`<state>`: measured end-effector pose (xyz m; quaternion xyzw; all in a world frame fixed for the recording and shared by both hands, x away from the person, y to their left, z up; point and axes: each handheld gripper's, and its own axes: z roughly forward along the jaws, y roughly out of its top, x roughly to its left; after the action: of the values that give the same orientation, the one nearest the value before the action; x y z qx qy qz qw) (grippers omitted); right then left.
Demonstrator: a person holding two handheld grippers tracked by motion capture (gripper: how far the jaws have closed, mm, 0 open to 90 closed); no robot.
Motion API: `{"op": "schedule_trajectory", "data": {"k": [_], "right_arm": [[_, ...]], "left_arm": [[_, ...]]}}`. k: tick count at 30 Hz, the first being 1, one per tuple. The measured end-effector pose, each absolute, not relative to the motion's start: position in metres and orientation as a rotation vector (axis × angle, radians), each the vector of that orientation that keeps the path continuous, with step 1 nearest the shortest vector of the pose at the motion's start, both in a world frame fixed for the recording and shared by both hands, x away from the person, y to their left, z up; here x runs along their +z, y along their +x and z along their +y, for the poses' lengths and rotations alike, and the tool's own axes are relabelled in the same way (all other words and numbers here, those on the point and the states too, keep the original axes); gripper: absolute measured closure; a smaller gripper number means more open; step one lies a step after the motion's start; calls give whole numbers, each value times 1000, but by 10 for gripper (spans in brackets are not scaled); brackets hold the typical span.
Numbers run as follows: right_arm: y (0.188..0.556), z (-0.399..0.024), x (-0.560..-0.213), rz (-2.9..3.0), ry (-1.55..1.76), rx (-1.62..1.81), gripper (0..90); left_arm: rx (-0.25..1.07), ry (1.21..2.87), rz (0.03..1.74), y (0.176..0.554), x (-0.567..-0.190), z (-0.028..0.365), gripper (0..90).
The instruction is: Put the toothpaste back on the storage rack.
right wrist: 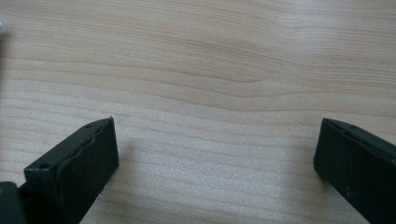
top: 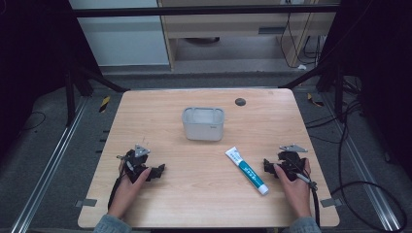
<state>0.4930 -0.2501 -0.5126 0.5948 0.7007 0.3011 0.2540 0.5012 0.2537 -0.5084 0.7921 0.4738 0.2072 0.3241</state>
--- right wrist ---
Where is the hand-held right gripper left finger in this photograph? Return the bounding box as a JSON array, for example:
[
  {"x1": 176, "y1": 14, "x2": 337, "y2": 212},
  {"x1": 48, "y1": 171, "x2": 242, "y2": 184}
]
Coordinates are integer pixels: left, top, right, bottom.
[{"x1": 18, "y1": 116, "x2": 120, "y2": 224}]

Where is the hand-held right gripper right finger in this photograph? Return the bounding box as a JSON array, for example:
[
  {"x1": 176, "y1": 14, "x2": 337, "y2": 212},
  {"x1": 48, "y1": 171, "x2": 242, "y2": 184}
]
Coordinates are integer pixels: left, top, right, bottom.
[{"x1": 313, "y1": 118, "x2": 396, "y2": 224}]

